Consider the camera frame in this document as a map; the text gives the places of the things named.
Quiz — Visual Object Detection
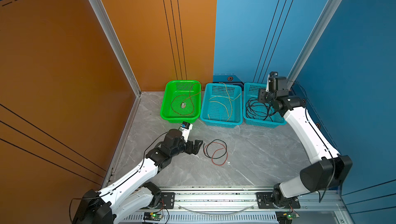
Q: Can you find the left green circuit board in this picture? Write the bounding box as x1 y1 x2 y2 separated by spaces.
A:
142 212 164 223

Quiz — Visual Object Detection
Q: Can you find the long black cable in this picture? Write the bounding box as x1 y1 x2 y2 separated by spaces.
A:
245 97 276 122

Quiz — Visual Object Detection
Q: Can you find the right teal plastic basket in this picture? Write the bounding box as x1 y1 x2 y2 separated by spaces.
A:
243 82 286 128

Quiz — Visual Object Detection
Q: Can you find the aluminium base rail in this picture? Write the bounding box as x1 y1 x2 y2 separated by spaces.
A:
117 188 347 224

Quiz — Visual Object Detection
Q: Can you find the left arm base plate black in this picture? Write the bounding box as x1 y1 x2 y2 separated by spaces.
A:
145 192 175 210

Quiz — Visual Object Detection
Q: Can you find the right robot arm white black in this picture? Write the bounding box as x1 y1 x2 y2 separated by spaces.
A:
258 72 353 208

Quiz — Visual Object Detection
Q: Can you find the aluminium corner frame post right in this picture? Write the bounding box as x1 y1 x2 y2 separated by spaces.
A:
287 0 342 90

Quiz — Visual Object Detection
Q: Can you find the thin red wire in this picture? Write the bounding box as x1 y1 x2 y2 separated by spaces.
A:
205 142 229 166

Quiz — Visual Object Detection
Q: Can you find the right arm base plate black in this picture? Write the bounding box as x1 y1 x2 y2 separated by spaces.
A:
256 192 301 210

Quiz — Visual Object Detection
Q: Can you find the thin yellow wire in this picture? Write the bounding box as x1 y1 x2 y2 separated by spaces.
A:
208 93 242 117

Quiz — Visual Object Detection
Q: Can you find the green plastic basket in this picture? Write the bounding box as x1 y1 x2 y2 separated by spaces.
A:
160 80 202 124

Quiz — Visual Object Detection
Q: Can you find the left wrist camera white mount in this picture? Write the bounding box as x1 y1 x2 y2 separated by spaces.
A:
179 122 193 143

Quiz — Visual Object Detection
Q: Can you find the aluminium corner frame post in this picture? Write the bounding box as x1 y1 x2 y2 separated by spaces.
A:
287 0 342 90
88 0 141 97

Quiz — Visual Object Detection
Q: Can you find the thick red cable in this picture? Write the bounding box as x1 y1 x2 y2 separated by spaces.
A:
171 82 201 117

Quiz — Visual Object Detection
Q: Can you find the aluminium corner frame post left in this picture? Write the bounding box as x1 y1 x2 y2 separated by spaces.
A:
88 0 141 97

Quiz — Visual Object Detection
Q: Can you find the teal plastic basket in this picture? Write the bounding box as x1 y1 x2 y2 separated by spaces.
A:
200 83 243 128
243 82 286 128

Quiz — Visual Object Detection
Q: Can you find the right green circuit board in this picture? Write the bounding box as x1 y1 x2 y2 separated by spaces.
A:
276 212 300 224

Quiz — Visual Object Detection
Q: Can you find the green circuit board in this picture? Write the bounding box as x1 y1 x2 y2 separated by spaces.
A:
276 212 300 224
142 212 164 223

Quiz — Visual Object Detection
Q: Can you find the middle teal plastic basket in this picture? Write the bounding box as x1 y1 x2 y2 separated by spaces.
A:
200 83 243 128

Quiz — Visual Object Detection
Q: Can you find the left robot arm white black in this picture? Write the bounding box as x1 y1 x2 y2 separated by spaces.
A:
69 128 203 224

